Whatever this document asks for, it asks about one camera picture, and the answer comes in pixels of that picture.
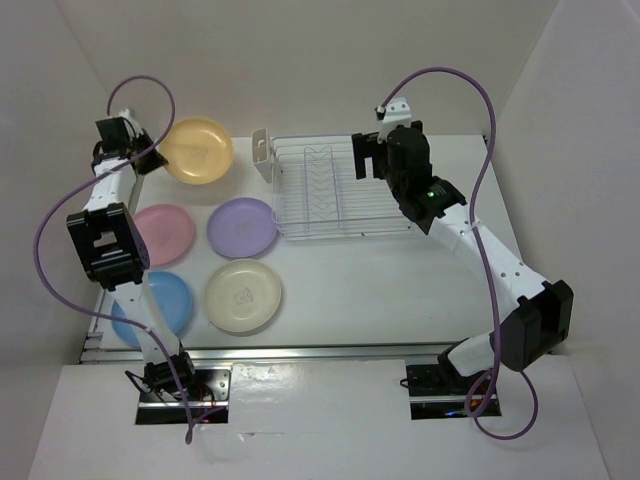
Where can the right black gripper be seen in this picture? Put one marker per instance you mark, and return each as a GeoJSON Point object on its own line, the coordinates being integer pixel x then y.
{"type": "Point", "coordinates": [365, 145]}

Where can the blue plastic plate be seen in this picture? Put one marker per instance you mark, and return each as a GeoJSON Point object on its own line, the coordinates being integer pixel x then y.
{"type": "Point", "coordinates": [172, 296]}

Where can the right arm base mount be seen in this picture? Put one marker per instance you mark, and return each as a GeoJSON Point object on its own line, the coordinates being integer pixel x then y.
{"type": "Point", "coordinates": [431, 380]}

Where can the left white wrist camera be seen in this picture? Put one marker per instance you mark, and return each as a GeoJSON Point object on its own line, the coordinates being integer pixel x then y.
{"type": "Point", "coordinates": [127, 113]}

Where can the cream cutlery holder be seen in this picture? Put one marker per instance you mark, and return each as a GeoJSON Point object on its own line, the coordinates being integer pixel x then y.
{"type": "Point", "coordinates": [262, 154]}

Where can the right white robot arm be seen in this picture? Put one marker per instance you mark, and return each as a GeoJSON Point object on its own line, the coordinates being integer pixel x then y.
{"type": "Point", "coordinates": [534, 314]}

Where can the purple plastic plate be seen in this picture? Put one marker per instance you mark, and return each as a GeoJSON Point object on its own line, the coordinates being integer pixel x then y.
{"type": "Point", "coordinates": [240, 228]}

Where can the yellow plastic plate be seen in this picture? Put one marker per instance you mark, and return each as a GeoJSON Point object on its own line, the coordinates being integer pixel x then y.
{"type": "Point", "coordinates": [199, 151]}

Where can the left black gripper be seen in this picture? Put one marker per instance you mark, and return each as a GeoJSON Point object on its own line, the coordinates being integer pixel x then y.
{"type": "Point", "coordinates": [155, 161]}

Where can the white wire dish rack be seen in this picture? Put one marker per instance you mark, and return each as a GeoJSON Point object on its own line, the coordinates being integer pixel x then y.
{"type": "Point", "coordinates": [316, 195]}

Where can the cream plastic plate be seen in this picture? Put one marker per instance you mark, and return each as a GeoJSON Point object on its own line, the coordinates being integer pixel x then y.
{"type": "Point", "coordinates": [242, 296]}

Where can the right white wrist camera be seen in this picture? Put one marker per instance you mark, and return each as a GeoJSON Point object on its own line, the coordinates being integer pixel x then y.
{"type": "Point", "coordinates": [395, 113]}

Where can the pink plastic plate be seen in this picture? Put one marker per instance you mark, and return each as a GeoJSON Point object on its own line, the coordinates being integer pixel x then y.
{"type": "Point", "coordinates": [167, 231]}

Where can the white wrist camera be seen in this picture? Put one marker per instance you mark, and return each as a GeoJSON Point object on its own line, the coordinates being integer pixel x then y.
{"type": "Point", "coordinates": [395, 113]}
{"type": "Point", "coordinates": [127, 113]}

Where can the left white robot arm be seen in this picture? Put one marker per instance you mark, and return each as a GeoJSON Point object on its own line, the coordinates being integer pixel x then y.
{"type": "Point", "coordinates": [113, 254]}

